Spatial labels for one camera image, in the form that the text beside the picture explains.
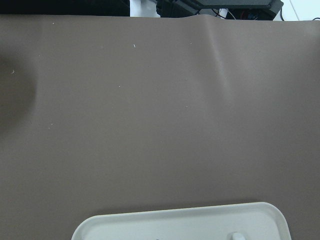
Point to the beige rabbit tray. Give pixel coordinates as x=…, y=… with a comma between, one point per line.
x=243, y=221

